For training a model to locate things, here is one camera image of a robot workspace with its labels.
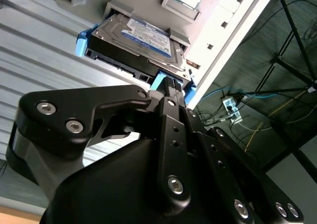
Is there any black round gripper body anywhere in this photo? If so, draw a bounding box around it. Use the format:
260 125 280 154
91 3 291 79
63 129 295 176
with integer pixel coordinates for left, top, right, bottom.
41 137 239 224

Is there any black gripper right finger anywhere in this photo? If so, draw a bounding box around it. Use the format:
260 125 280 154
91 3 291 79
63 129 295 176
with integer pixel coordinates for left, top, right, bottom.
174 79 306 224

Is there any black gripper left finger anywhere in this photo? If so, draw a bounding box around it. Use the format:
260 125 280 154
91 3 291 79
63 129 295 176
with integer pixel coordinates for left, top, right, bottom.
5 77 193 211

